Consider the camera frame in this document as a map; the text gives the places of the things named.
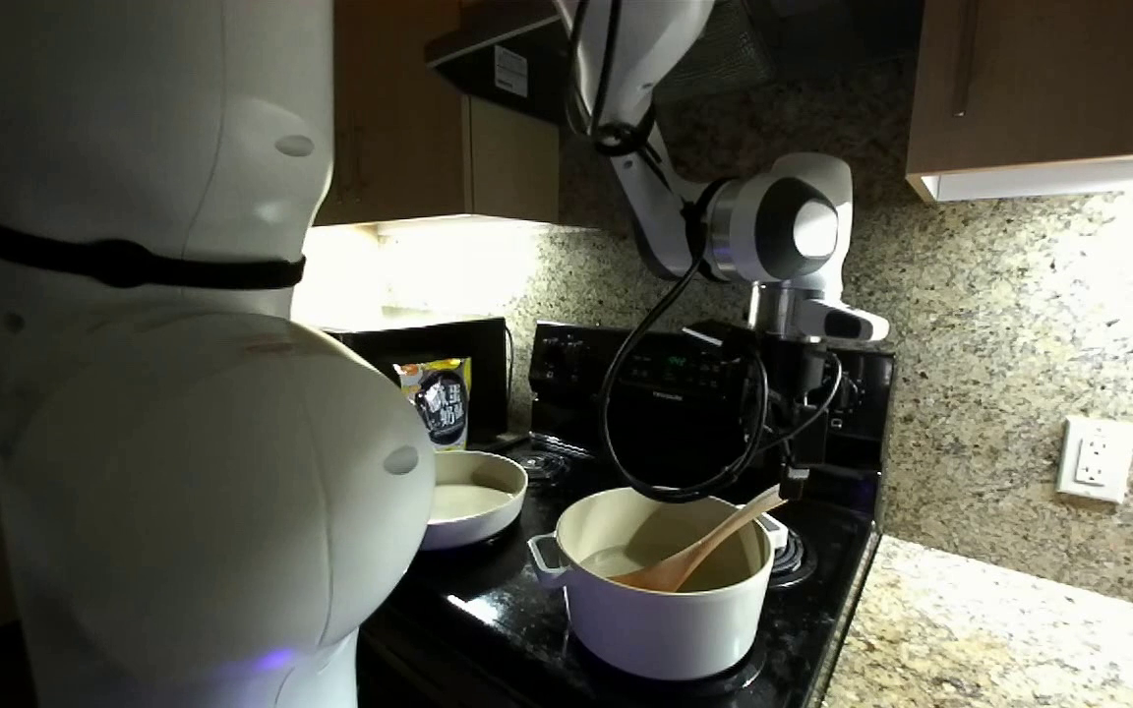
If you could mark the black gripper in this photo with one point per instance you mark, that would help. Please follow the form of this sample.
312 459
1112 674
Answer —
819 386

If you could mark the wooden spoon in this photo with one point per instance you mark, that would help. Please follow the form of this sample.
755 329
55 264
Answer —
707 546

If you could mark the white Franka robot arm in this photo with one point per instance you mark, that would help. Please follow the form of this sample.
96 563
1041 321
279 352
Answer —
199 496

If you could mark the black electric stove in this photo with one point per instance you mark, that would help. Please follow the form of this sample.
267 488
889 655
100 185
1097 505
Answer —
844 563

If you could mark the white bowl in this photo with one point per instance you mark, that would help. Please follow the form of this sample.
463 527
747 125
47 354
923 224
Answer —
481 496

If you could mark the black microwave oven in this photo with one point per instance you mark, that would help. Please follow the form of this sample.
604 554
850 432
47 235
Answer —
490 379

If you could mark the yellow black snack bag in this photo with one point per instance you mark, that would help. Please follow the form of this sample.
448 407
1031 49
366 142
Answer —
442 400

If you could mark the brown upper cabinet plain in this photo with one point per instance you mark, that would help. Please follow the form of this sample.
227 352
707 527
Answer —
435 142

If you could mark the range hood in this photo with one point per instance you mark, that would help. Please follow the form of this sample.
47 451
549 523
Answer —
501 66

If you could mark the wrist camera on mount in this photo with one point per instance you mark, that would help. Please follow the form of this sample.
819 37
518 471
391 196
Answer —
850 321

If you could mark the white wall outlet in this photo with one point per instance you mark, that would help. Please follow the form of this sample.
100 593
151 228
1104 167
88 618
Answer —
1094 459

